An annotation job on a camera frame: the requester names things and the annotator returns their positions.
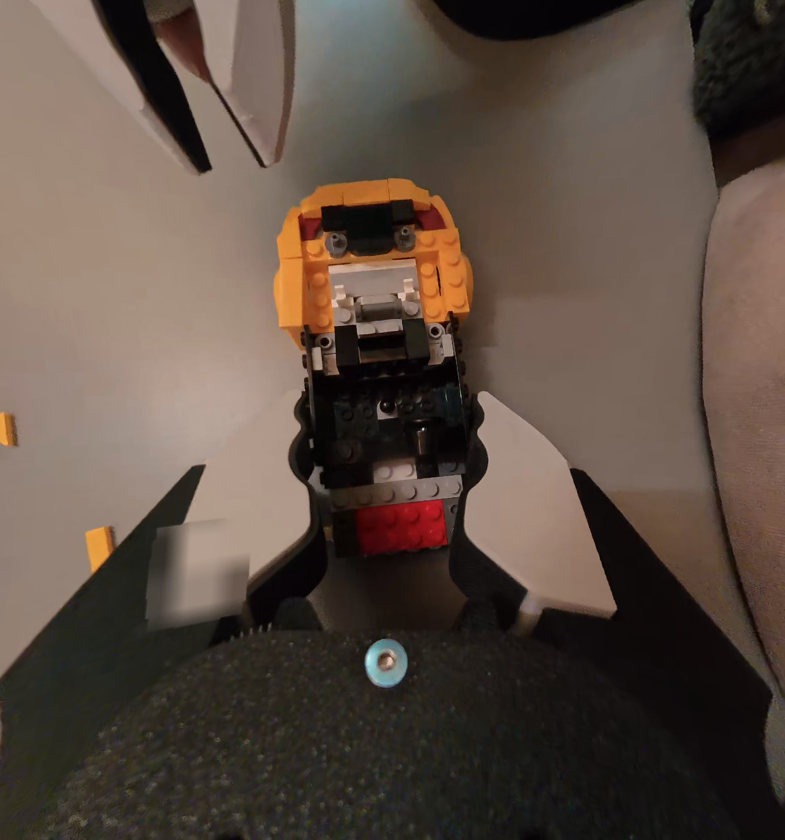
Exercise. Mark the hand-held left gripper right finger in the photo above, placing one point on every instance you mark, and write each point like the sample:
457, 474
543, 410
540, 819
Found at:
536, 518

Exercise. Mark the orange and black lego car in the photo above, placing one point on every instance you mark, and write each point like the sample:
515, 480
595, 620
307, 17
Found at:
380, 367

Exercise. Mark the flat orange lego tile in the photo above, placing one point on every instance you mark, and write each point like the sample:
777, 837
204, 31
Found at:
99, 548

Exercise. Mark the person's right hand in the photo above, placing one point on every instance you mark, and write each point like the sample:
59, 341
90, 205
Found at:
185, 39

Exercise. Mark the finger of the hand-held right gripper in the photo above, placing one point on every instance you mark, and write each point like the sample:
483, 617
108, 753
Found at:
103, 59
265, 72

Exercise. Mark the orange lego wedge tile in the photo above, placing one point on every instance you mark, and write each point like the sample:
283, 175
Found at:
1, 429

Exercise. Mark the black textured foam pad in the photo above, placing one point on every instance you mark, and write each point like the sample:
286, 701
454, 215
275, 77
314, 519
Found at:
530, 16

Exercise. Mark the beige printed shirt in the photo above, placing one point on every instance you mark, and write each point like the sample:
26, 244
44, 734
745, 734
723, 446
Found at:
766, 394

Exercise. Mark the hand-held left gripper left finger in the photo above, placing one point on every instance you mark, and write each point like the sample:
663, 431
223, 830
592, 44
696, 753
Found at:
267, 485

